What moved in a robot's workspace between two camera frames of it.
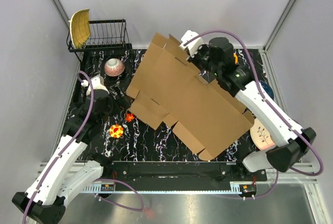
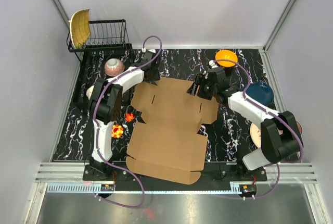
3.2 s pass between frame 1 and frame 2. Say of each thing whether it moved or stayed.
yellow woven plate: stayed
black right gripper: moved
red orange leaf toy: stayed
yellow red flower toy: stayed
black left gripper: moved
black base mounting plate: stayed
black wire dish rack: stayed
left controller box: stayed
